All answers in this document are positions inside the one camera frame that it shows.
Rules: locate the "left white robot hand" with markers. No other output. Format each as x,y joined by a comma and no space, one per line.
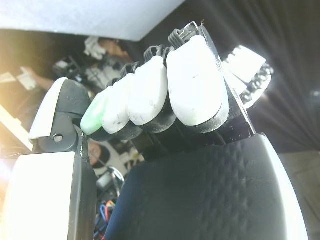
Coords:
195,185

